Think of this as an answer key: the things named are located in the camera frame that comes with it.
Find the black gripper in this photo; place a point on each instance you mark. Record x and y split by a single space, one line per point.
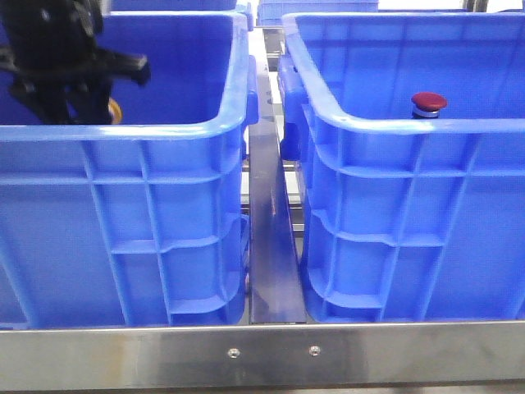
54 58

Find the rear blue bin right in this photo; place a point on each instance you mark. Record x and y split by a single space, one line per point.
269 13

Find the blue plastic bin right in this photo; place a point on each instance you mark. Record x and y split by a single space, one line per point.
408 219

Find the red mushroom push button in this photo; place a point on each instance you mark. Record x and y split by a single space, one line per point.
427 105

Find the blue plastic bin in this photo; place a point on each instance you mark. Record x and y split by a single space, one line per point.
408 219
137 224

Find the rear blue bin left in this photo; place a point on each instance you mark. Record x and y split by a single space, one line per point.
243 7

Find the blue plastic bin left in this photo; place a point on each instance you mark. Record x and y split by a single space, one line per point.
137 224

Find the stainless steel front rail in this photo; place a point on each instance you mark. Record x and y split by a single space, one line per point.
289 355

